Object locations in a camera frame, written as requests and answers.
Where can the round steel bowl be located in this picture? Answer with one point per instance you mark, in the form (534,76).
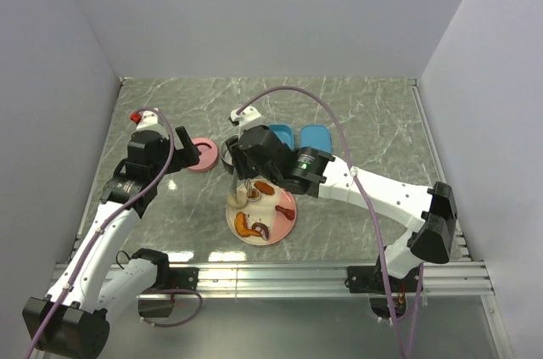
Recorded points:
(226,158)

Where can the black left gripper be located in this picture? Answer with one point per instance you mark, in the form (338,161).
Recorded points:
(187,156)

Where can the dark red octopus sausage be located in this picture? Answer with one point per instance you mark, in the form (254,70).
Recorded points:
(262,229)

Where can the pink round lid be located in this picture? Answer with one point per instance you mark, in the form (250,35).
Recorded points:
(209,154)

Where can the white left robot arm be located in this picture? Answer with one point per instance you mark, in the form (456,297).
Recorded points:
(74,318)

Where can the red chicken drumstick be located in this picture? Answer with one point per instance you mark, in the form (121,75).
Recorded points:
(290,214)

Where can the blue lunch box base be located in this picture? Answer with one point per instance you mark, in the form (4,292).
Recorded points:
(284,133)

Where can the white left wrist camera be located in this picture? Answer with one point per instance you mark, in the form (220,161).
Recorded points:
(148,120)

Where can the beige round bun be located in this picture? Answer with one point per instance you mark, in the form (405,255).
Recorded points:
(236,201)

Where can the blue lunch box lid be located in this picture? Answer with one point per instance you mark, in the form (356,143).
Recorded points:
(317,137)

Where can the steel serving tongs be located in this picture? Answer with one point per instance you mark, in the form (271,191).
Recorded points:
(239,185)

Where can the pink and cream plate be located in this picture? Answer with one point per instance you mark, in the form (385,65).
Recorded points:
(263,211)

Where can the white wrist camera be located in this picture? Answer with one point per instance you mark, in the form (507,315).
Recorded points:
(148,120)
(246,118)

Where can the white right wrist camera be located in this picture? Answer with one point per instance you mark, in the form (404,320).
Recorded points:
(246,118)

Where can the orange fried nugget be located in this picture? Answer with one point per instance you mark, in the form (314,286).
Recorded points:
(264,187)

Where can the orange fried shrimp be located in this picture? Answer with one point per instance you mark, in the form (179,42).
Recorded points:
(241,227)

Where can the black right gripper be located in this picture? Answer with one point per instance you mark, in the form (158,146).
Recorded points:
(243,172)

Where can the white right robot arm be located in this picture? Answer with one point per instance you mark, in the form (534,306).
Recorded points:
(429,214)

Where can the aluminium front rail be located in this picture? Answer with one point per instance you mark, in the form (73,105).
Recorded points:
(321,279)

